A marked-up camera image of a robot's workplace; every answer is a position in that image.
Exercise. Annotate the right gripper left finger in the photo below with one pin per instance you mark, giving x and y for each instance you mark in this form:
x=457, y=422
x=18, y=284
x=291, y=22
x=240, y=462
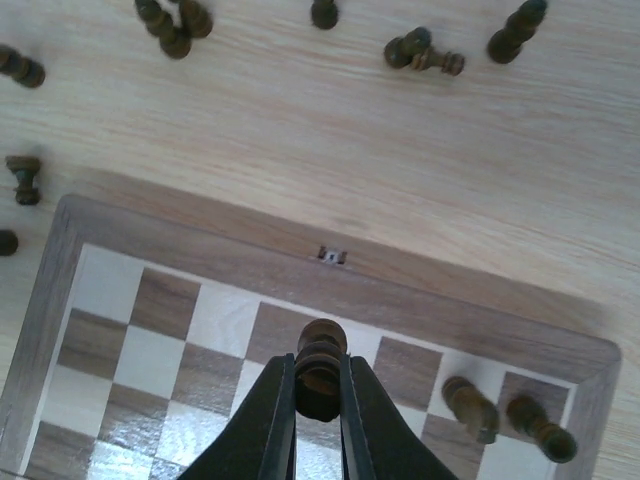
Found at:
x=259, y=441

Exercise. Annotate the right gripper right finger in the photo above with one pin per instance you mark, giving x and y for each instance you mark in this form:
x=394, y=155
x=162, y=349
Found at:
x=377, y=443

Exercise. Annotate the dark knight piece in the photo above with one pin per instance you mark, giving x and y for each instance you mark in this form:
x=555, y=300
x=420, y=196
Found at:
x=472, y=408

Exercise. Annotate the dark bishop piece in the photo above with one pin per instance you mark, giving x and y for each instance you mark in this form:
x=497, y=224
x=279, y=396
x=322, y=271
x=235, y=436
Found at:
x=321, y=345

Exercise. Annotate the dark rook piece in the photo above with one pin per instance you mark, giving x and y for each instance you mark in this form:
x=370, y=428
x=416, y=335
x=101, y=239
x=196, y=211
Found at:
x=528, y=417

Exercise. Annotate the dark king piece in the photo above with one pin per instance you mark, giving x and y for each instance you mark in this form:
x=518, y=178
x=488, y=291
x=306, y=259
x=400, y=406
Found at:
x=507, y=43

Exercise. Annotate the wooden chess board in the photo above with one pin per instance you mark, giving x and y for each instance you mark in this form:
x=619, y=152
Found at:
x=153, y=349

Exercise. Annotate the dark pawn near board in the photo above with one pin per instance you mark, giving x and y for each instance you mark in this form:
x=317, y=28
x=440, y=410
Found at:
x=8, y=243

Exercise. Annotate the dark rook lying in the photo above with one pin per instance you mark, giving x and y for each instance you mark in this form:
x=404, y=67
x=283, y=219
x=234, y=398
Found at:
x=25, y=169

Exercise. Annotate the dark pawn right side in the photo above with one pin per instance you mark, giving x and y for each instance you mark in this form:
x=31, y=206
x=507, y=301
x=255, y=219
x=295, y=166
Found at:
x=324, y=14

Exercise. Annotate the dark knight left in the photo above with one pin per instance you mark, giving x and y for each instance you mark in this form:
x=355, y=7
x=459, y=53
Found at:
x=21, y=69

